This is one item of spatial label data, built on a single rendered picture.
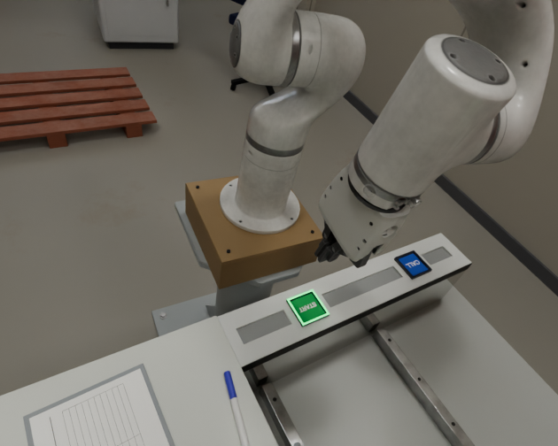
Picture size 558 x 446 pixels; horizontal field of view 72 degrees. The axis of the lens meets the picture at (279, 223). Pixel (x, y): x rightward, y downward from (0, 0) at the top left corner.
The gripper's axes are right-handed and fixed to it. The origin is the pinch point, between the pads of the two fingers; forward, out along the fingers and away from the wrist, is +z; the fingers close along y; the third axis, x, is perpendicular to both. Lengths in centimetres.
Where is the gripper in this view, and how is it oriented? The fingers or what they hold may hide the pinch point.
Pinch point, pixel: (329, 249)
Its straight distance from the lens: 56.6
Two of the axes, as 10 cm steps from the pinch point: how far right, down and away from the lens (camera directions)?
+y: -4.4, -8.1, 4.0
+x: -8.6, 2.4, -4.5
